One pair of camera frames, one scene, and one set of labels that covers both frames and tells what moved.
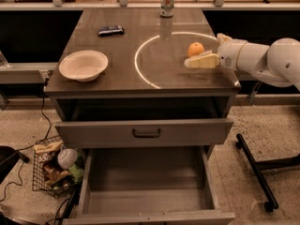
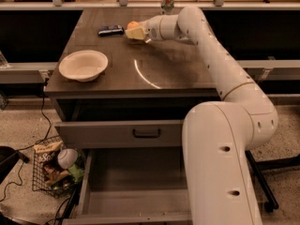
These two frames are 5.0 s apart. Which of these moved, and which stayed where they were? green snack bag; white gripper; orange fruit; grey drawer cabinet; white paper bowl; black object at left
Moved: orange fruit; white gripper
Stayed: black object at left; white paper bowl; green snack bag; grey drawer cabinet
